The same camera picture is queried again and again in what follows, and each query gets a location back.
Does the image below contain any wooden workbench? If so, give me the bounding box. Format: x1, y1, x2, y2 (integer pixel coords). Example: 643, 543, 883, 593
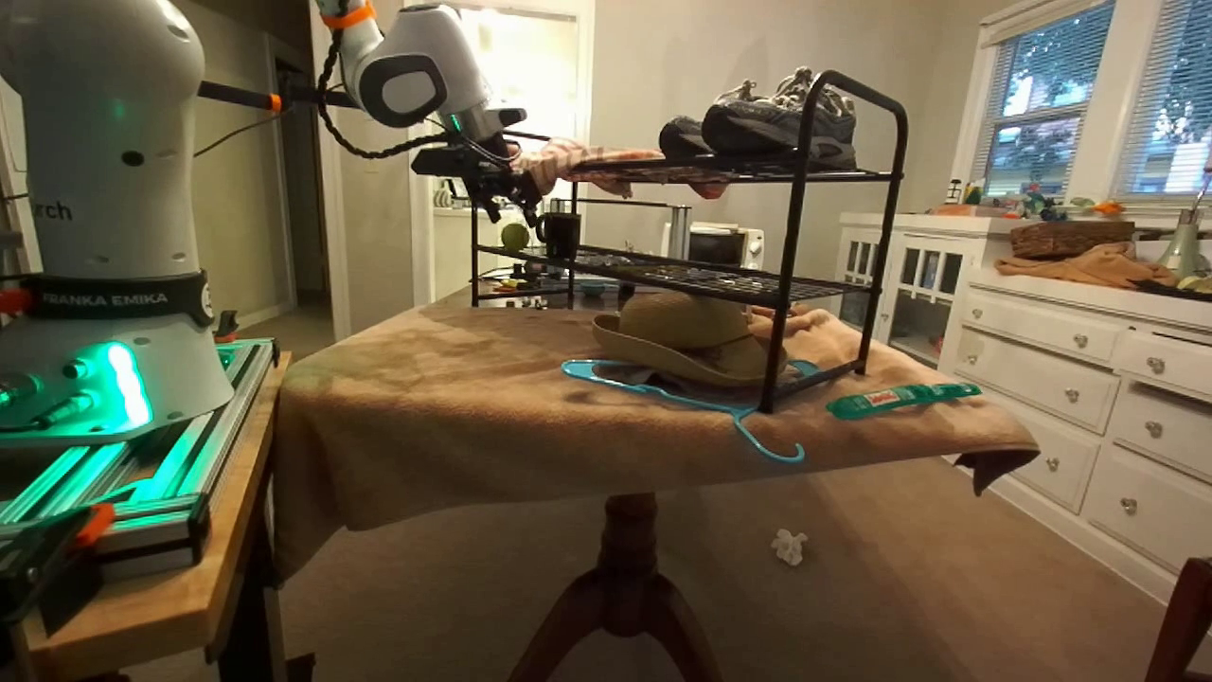
24, 345, 294, 682

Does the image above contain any tan tablecloth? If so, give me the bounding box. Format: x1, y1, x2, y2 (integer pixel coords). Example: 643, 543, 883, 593
268, 285, 1042, 579

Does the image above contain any brown cloth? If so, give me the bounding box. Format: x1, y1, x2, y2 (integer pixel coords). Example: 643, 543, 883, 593
998, 238, 1168, 292

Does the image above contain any white dresser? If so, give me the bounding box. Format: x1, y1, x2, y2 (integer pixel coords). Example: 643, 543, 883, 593
938, 269, 1212, 605

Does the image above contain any grey metal ornament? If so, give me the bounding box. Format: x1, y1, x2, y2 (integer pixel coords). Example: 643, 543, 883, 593
1159, 202, 1212, 285

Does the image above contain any blue plastic hanger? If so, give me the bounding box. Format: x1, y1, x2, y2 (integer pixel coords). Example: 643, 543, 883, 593
556, 353, 810, 470

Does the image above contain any crumpled white paper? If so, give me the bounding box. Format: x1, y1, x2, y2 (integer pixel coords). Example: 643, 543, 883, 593
770, 524, 810, 568

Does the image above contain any white framed window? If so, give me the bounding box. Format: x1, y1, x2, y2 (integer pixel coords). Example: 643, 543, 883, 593
1120, 0, 1212, 204
975, 0, 1120, 204

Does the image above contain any wooden pedestal table base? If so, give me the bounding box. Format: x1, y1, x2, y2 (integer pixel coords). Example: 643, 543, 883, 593
504, 490, 724, 682

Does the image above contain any white glass door cabinet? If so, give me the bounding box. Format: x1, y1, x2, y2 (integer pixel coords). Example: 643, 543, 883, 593
836, 207, 1017, 370

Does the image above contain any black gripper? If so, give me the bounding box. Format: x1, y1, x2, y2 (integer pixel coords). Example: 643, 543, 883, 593
411, 110, 552, 226

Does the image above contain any brown mug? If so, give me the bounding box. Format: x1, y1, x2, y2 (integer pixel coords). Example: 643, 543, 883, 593
537, 204, 586, 269

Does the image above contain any dark wooden chair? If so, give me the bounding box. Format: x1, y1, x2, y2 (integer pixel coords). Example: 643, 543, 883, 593
1142, 554, 1212, 682

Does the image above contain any green clip hanger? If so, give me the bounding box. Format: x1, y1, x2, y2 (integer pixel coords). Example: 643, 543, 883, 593
827, 375, 985, 425

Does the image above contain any brown wooden basket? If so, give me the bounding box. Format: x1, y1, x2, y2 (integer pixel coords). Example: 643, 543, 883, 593
1008, 216, 1142, 262

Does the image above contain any orange white striped shirt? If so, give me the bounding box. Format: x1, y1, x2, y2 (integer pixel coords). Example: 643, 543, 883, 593
508, 136, 735, 204

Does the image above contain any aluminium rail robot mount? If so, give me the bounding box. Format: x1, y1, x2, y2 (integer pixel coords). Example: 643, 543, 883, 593
0, 333, 281, 583

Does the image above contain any black metal shelf rack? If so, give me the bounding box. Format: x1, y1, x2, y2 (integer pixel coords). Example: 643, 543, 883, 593
467, 68, 913, 418

